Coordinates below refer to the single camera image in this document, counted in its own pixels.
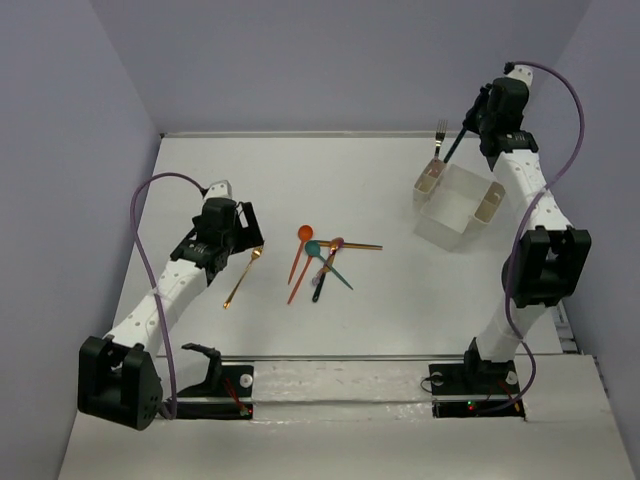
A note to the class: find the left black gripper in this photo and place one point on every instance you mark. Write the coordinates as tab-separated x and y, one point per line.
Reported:
248	230

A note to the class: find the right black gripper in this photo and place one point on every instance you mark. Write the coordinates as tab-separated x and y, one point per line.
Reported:
469	121

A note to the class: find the gold fork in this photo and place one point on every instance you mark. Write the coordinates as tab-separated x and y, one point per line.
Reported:
256	253

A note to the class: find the silver fork dark handle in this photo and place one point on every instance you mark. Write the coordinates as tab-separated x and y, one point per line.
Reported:
460	136

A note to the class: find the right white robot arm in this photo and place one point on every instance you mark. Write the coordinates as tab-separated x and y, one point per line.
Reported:
548	253

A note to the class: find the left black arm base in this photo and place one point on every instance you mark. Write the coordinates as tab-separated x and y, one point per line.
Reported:
215	390

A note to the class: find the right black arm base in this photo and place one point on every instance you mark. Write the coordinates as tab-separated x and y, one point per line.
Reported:
457	392

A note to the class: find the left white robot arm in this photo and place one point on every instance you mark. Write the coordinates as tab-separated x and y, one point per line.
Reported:
117	378

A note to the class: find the orange spoon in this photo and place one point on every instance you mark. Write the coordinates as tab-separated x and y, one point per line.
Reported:
305	233

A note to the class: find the teal spoon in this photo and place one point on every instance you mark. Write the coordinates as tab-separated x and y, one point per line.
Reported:
313	249

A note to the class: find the orange chopstick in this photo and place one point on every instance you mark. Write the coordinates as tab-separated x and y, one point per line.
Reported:
360	246

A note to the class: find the dark blue chopstick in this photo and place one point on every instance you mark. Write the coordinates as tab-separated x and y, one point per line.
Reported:
360	244

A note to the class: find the iridescent spoon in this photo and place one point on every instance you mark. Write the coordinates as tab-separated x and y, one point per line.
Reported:
334	245

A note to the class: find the white utensil caddy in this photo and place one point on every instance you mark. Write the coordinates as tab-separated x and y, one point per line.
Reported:
453	205

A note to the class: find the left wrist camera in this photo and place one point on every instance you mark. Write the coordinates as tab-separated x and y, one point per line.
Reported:
219	189

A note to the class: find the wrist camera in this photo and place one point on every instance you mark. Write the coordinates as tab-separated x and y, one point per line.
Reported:
219	189
519	72

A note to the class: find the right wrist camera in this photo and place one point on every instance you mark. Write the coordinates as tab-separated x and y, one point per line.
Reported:
519	72

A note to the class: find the gold knife dark handle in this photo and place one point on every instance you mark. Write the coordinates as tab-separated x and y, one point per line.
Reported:
320	285

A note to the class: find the metal table rail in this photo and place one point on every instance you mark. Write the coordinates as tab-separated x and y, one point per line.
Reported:
300	134

